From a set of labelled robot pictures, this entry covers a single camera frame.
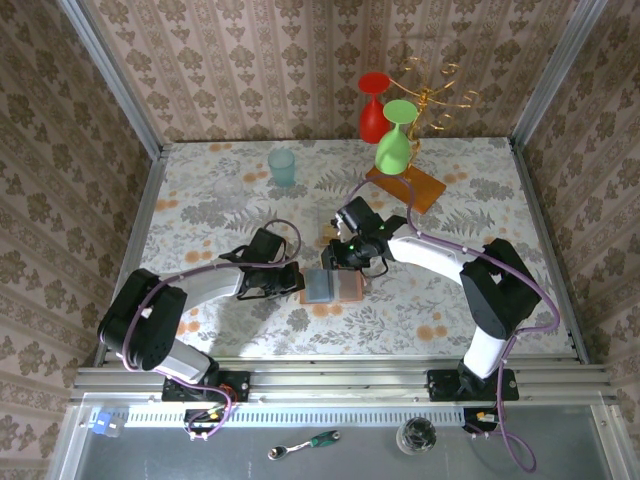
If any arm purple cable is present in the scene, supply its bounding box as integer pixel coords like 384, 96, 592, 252
344, 174, 560, 474
102, 218, 302, 442

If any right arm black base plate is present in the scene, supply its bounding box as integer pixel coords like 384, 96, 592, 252
426, 368, 520, 403

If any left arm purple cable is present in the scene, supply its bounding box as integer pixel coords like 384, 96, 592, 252
102, 218, 302, 442

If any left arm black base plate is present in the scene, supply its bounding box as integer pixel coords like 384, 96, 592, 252
160, 370, 251, 404

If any clear glass jar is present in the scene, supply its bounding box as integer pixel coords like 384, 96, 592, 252
395, 417, 437, 457

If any gold wire rack wooden base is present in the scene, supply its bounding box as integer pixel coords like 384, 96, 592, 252
364, 55, 484, 216

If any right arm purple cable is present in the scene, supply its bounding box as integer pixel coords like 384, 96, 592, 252
344, 174, 560, 474

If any teal plastic tumbler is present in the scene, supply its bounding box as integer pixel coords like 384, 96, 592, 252
266, 148, 297, 189

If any red wine glass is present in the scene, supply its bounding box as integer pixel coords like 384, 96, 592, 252
357, 71, 392, 145

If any aluminium mounting beam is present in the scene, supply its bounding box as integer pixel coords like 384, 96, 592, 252
69, 355, 621, 407

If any ratchet wrench green handle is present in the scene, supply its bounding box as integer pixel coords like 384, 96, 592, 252
267, 429, 342, 462

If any black connector block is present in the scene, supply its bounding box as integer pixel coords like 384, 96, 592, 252
182, 407, 232, 441
462, 407, 501, 435

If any aluminium frame post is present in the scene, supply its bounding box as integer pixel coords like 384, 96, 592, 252
509, 0, 609, 151
55, 0, 166, 160

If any grey metal shelf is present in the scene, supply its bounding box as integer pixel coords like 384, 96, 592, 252
47, 392, 640, 480

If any perforated cable duct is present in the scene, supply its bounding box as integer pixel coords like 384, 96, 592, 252
124, 407, 469, 429

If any small blue white box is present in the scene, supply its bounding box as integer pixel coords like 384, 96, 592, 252
89, 410, 126, 439

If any green wine glass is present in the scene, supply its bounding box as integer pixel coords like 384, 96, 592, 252
374, 98, 420, 176

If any clear glass cup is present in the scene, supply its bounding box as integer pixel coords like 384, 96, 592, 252
213, 174, 246, 207

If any aluminium side rail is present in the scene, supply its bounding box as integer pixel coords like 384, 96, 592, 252
507, 137, 592, 365
92, 143, 170, 369

